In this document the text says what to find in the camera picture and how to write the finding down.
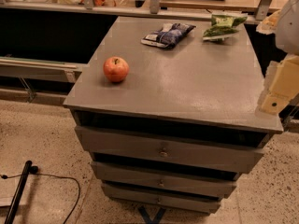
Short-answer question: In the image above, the metal rail frame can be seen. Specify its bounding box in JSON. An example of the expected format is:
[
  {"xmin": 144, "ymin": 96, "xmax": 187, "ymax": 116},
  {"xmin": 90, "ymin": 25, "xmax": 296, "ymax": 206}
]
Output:
[{"xmin": 0, "ymin": 0, "xmax": 299, "ymax": 26}]

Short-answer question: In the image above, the grey drawer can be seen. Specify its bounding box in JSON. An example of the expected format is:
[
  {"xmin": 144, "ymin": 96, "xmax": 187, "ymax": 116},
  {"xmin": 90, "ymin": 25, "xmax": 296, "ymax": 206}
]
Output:
[
  {"xmin": 91, "ymin": 161, "xmax": 236, "ymax": 199},
  {"xmin": 75, "ymin": 126, "xmax": 263, "ymax": 174},
  {"xmin": 102, "ymin": 183, "xmax": 221, "ymax": 214}
]

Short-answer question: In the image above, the bottom grey drawer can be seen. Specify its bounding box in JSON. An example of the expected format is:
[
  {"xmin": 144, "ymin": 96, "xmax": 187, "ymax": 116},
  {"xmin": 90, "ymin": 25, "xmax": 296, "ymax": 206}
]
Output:
[{"xmin": 102, "ymin": 183, "xmax": 221, "ymax": 214}]

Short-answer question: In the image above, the blue chip bag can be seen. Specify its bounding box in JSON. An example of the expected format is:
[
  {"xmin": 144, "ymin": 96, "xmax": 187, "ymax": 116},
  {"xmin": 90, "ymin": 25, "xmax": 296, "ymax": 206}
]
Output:
[{"xmin": 141, "ymin": 22, "xmax": 195, "ymax": 49}]

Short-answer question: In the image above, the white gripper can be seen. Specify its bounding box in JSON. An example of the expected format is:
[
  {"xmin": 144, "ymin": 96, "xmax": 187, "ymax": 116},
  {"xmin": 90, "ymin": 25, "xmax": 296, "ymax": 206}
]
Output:
[{"xmin": 256, "ymin": 0, "xmax": 299, "ymax": 115}]

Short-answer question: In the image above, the red apple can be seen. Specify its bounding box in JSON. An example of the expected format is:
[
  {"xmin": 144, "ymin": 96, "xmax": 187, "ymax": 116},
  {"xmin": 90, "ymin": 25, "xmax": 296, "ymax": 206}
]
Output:
[{"xmin": 103, "ymin": 56, "xmax": 129, "ymax": 83}]

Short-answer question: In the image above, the green jalapeno chip bag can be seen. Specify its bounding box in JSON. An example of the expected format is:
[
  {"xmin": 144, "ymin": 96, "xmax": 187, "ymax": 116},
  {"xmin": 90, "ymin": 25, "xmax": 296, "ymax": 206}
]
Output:
[{"xmin": 203, "ymin": 14, "xmax": 248, "ymax": 41}]

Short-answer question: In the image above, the middle grey drawer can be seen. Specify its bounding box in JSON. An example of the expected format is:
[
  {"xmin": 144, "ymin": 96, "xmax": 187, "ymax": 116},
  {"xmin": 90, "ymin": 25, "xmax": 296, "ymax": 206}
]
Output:
[{"xmin": 91, "ymin": 161, "xmax": 236, "ymax": 199}]

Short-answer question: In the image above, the black floor cable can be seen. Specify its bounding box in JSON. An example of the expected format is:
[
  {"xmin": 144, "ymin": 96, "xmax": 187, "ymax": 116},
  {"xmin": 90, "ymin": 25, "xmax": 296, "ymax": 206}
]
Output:
[{"xmin": 0, "ymin": 171, "xmax": 81, "ymax": 224}]

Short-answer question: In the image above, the grey drawer cabinet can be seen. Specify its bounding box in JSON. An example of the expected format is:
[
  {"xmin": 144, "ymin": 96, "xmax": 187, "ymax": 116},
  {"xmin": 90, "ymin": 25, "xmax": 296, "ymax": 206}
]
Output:
[{"xmin": 64, "ymin": 17, "xmax": 282, "ymax": 202}]

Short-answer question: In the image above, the top grey drawer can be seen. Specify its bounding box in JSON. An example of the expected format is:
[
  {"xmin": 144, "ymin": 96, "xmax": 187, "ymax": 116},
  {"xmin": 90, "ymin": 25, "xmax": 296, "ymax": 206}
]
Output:
[{"xmin": 75, "ymin": 126, "xmax": 263, "ymax": 174}]

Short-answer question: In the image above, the black pole on floor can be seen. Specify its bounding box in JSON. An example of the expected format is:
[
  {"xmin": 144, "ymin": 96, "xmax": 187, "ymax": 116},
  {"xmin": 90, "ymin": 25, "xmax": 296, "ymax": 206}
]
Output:
[{"xmin": 5, "ymin": 161, "xmax": 33, "ymax": 224}]

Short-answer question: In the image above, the blue tape cross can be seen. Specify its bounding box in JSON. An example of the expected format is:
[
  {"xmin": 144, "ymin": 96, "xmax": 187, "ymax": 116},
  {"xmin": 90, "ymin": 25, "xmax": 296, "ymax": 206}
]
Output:
[{"xmin": 137, "ymin": 205, "xmax": 167, "ymax": 224}]

